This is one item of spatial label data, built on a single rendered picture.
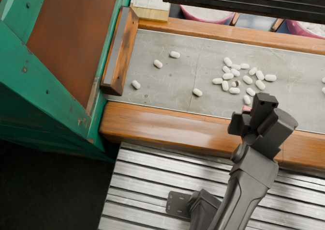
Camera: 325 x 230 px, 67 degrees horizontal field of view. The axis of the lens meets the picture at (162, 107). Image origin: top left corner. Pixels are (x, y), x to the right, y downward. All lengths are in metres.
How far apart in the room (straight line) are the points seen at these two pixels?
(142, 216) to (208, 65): 0.56
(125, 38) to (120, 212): 0.56
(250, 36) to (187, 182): 0.57
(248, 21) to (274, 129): 0.69
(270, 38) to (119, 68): 0.56
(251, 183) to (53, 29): 0.46
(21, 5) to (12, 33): 0.04
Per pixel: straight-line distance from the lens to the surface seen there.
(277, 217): 0.94
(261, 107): 0.58
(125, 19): 0.85
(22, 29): 0.41
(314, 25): 1.14
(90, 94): 0.73
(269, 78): 0.93
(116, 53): 0.79
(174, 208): 0.85
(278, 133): 0.54
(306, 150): 0.90
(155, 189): 0.86
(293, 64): 1.02
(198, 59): 0.91
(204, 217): 0.65
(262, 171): 0.51
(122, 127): 0.79
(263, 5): 0.65
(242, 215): 0.48
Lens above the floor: 1.53
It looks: 72 degrees down
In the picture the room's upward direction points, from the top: 2 degrees clockwise
